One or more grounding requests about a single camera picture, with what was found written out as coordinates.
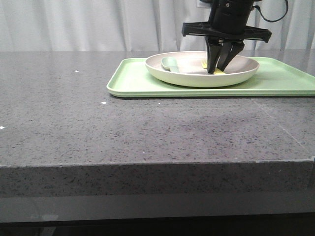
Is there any sage green plastic spoon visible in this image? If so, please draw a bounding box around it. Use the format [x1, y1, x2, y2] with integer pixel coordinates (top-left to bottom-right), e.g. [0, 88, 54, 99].
[161, 57, 180, 73]

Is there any light green plastic tray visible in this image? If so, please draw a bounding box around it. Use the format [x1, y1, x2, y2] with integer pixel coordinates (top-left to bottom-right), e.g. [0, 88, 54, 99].
[107, 57, 315, 98]

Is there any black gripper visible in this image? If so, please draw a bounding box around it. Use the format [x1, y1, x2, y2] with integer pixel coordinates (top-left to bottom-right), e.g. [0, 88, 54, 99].
[182, 0, 272, 73]

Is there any grey pleated curtain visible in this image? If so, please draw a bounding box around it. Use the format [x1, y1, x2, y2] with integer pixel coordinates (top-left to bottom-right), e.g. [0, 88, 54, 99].
[0, 0, 315, 52]

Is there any yellow plastic fork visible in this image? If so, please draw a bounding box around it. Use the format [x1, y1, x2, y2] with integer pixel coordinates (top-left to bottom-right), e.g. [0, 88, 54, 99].
[201, 60, 225, 74]

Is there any beige round plate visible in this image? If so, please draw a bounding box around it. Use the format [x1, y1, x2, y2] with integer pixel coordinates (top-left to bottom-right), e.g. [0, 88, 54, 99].
[145, 51, 259, 88]

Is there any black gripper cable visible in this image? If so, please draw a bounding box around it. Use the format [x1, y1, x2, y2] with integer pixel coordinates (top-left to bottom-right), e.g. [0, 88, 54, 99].
[252, 0, 289, 23]

